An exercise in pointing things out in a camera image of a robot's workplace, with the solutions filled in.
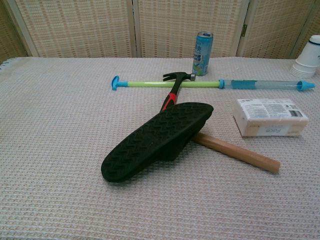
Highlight white tissue pack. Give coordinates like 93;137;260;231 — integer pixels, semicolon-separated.
232;98;310;138

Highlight wooden stick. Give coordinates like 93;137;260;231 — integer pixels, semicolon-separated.
192;131;281;174

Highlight black rubber slipper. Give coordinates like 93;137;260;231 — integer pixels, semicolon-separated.
100;101;215;183

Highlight black red claw hammer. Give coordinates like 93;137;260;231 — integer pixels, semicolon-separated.
159;71;197;112

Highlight green blue water pump toy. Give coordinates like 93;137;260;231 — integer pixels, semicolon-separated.
111;75;316;92

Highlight blue drink can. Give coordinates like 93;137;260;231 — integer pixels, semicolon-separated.
191;31;214;77

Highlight beige woven tablecloth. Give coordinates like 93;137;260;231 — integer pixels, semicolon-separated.
0;56;320;240

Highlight woven folding screen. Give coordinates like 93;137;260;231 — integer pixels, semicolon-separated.
0;0;320;63

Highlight white plastic bottle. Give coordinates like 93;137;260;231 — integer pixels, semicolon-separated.
289;34;320;78

